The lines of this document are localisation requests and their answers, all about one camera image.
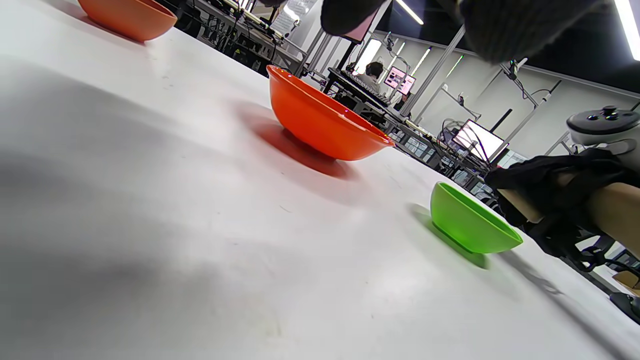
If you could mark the person's right hand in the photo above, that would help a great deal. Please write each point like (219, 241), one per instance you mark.
(550, 172)

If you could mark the person's left hand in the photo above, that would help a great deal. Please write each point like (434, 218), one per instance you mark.
(515, 30)

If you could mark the small green bowl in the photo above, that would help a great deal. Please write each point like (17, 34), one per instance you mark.
(465, 220)

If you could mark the large orange bowl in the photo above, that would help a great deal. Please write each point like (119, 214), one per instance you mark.
(320, 120)

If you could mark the small orange bowl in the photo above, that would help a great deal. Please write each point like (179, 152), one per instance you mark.
(130, 20)

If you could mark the person's right forearm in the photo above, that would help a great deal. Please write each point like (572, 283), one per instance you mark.
(620, 215)

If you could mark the white screen monitor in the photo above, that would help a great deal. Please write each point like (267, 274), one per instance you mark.
(480, 140)

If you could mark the ceiling light strip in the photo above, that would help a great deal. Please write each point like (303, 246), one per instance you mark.
(627, 27)
(409, 11)

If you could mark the small pink screen monitor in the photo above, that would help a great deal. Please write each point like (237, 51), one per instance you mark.
(400, 80)

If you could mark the large pink screen monitor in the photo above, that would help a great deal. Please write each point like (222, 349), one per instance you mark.
(362, 30)

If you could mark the aluminium frame post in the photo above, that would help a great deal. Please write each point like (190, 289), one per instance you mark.
(432, 72)

